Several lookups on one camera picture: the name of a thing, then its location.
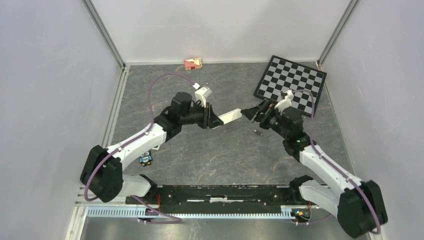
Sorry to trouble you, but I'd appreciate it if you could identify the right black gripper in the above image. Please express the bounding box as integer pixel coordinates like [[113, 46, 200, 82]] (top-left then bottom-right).
[[240, 99, 289, 140]]

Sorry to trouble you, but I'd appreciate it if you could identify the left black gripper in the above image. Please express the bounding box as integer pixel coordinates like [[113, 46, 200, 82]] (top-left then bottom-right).
[[180, 101, 224, 130]]

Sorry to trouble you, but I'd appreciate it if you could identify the slim white remote control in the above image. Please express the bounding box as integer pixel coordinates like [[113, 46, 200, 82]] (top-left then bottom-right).
[[218, 108, 243, 125]]

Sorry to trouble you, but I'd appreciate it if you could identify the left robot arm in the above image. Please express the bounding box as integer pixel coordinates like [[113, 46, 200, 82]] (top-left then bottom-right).
[[80, 92, 230, 204]]

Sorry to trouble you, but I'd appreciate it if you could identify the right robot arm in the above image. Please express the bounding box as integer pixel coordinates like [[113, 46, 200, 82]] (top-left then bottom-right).
[[241, 100, 388, 238]]

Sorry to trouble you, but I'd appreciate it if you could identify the black white chessboard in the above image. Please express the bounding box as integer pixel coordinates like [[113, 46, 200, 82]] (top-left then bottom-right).
[[253, 55, 327, 117]]

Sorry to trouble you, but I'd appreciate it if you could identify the red yellow small box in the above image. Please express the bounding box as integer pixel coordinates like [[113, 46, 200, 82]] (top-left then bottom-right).
[[183, 57, 203, 70]]

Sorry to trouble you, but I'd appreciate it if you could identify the blue owl toy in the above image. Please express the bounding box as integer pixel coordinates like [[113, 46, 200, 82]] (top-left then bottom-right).
[[139, 150, 153, 167]]

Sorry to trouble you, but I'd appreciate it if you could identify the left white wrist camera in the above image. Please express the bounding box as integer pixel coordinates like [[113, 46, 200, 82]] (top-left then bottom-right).
[[193, 82, 212, 108]]

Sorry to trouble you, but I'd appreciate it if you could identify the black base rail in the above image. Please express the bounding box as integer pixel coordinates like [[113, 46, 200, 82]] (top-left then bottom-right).
[[141, 184, 315, 214]]

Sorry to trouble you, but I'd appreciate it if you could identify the white cable duct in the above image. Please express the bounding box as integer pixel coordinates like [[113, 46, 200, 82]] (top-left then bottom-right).
[[86, 206, 310, 220]]

